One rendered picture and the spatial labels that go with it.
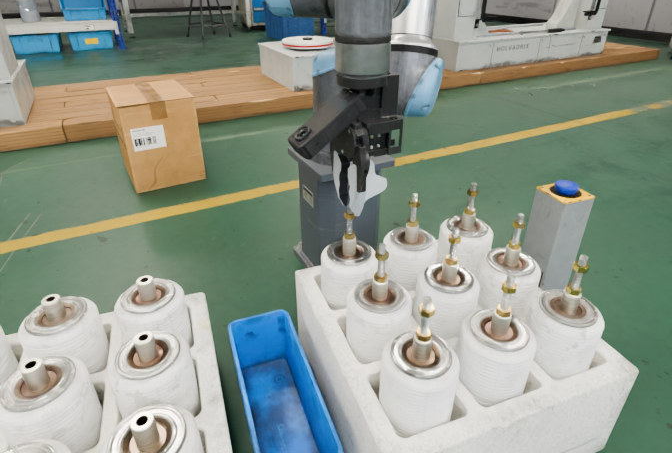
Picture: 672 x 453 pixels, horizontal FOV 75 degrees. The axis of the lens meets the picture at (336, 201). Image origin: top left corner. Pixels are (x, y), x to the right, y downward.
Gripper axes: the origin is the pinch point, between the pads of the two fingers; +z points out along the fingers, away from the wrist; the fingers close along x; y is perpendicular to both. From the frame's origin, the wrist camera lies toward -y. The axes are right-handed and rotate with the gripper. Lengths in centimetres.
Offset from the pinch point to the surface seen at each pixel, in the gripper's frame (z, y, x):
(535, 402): 16.6, 10.8, -31.6
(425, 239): 9.1, 14.2, -3.0
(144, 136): 15, -23, 95
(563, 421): 21.5, 15.8, -33.2
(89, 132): 31, -42, 162
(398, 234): 9.2, 11.0, 0.7
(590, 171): 35, 125, 37
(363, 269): 10.0, 0.7, -4.5
